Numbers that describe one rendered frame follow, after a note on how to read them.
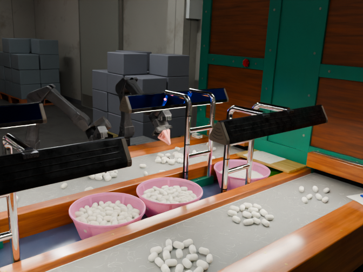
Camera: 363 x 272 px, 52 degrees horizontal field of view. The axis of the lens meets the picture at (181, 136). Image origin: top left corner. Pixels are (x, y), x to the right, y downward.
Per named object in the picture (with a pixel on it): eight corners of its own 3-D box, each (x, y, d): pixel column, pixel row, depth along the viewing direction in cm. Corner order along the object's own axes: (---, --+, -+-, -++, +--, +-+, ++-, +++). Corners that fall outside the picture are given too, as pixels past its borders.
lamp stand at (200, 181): (158, 179, 185) (160, 89, 173) (188, 171, 197) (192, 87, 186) (182, 192, 171) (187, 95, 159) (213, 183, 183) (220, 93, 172)
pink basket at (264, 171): (211, 195, 169) (212, 176, 167) (213, 175, 195) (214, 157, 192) (271, 201, 166) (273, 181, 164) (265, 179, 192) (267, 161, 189)
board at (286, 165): (235, 155, 199) (235, 153, 199) (253, 150, 209) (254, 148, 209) (288, 173, 175) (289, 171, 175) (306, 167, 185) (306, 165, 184)
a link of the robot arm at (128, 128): (134, 136, 228) (132, 82, 222) (125, 138, 224) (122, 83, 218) (128, 135, 233) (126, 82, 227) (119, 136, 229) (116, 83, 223)
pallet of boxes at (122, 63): (186, 145, 485) (190, 55, 456) (141, 155, 436) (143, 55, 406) (135, 128, 561) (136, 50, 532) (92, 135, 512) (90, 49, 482)
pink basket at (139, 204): (57, 227, 136) (55, 203, 134) (120, 208, 153) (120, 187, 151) (92, 262, 117) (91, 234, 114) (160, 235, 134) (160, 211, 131)
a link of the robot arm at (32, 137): (39, 153, 193) (45, 90, 185) (34, 156, 187) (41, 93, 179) (26, 150, 193) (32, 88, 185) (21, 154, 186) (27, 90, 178)
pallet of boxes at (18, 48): (61, 103, 725) (58, 40, 694) (21, 107, 673) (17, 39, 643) (36, 95, 805) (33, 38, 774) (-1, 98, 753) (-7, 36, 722)
